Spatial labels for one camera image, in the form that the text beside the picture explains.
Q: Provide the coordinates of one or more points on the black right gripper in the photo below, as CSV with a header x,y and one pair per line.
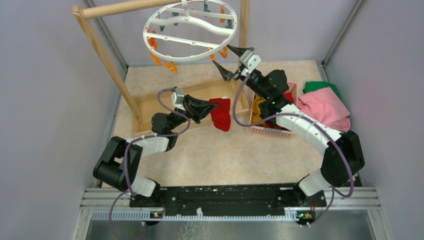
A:
x,y
226,75

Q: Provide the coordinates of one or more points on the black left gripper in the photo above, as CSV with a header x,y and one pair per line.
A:
x,y
199,109

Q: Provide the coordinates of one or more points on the red santa sock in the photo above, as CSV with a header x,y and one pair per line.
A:
x,y
220,115

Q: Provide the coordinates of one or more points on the white round clip hanger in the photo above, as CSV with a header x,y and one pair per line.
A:
x,y
189,31

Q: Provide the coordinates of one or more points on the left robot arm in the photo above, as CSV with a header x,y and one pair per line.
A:
x,y
119,162

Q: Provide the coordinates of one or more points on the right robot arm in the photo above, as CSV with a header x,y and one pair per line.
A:
x,y
341,151

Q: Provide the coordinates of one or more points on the mustard yellow sock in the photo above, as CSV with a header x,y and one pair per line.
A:
x,y
255,110

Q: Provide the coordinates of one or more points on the pink perforated plastic basket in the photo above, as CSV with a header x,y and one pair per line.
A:
x,y
262,130

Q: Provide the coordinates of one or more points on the green cloth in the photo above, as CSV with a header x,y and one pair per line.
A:
x,y
312,86

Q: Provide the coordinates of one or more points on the pink cloth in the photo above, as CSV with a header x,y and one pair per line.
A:
x,y
326,107

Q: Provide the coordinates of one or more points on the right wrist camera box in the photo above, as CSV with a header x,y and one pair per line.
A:
x,y
249,65

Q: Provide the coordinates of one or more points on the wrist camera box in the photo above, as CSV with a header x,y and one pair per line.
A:
x,y
177,98
249,65

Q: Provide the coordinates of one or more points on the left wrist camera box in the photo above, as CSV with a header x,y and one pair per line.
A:
x,y
177,98

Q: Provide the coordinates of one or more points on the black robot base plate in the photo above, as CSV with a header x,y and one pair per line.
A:
x,y
243,200

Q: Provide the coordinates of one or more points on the white toothed cable rail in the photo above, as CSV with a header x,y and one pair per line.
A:
x,y
156,216

